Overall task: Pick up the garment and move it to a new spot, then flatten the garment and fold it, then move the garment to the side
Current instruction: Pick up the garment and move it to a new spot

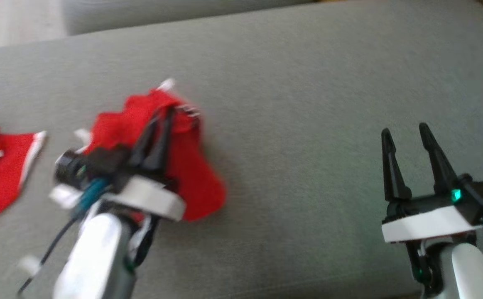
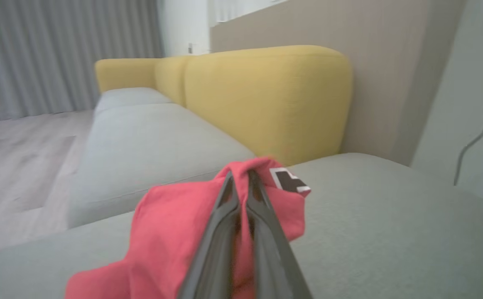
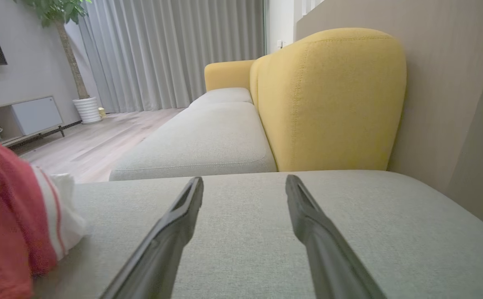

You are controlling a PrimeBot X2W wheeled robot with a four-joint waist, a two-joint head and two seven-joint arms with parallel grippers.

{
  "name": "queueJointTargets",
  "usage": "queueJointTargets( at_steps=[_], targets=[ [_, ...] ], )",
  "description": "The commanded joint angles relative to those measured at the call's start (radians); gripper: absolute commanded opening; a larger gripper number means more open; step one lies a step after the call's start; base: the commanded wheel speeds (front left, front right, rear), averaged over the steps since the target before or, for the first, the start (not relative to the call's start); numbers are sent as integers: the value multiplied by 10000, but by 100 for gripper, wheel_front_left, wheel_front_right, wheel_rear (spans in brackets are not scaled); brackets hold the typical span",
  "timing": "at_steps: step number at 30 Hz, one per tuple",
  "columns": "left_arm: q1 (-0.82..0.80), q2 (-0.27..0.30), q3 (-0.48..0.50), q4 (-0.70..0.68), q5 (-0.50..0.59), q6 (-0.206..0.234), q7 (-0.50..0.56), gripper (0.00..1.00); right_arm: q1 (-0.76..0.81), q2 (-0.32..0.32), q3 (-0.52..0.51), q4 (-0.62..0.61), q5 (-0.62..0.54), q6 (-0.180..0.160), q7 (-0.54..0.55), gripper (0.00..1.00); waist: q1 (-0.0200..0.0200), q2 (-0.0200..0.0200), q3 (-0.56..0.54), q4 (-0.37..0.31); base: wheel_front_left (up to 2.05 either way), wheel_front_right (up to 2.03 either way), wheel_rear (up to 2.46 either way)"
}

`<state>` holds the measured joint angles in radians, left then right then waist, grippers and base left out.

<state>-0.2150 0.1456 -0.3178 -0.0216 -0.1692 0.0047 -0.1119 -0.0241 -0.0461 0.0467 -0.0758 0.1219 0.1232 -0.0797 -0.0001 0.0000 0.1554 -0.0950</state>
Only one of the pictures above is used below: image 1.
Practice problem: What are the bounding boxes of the white left cable label tag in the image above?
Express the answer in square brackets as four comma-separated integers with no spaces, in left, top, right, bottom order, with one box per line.
[17,255,42,275]

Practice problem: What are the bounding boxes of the black left cable teal plug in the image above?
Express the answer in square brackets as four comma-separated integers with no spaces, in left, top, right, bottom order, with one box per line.
[17,179,109,297]

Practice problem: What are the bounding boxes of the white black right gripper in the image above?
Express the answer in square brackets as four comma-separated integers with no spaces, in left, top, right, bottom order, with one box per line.
[380,123,483,243]

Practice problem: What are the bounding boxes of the red shorts with white band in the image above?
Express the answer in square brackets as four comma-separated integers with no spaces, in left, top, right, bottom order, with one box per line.
[0,123,47,229]

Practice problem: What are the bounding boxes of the red jersey with white stripes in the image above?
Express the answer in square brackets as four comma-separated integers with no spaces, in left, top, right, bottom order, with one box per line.
[49,79,227,223]

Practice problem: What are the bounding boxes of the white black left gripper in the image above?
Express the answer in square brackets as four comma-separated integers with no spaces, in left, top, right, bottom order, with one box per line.
[104,106,186,221]

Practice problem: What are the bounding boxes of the grey sofa backrest cushion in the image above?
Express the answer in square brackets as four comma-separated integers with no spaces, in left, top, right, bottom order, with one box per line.
[61,0,321,36]

